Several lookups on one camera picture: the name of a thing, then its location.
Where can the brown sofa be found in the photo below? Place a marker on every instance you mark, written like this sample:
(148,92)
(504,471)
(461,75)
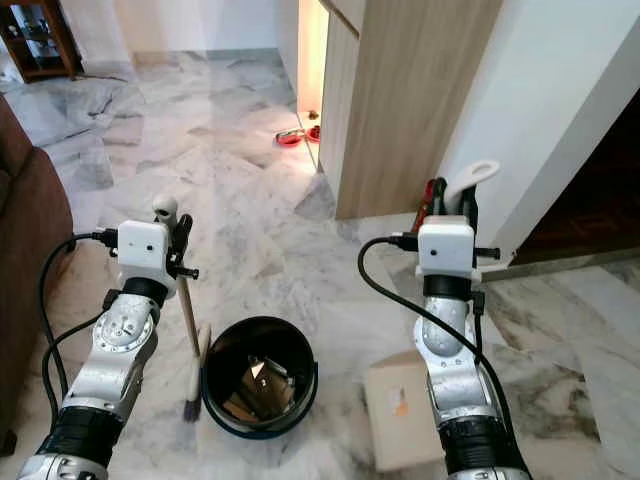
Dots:
(30,280)

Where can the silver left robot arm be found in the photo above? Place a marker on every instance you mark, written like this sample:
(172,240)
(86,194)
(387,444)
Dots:
(110,350)

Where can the red pet bowl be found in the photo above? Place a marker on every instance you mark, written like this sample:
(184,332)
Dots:
(289,139)

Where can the light wood wardrobe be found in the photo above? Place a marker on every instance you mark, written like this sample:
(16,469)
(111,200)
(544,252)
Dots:
(410,100)

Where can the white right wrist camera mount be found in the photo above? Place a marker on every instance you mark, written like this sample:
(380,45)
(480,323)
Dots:
(445,245)

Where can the black round waste bin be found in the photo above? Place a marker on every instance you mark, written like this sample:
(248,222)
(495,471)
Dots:
(290,350)

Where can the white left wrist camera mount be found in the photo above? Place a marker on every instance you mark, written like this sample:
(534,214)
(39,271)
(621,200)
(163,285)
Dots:
(143,247)

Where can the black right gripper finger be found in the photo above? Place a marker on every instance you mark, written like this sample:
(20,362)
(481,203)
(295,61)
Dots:
(469,197)
(436,192)

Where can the brown cardboard scraps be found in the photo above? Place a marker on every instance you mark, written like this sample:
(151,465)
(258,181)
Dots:
(260,385)

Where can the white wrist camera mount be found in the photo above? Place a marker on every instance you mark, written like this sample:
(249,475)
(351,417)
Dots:
(445,245)
(143,247)

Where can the dark wooden display cabinet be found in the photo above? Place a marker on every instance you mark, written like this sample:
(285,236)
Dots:
(65,40)

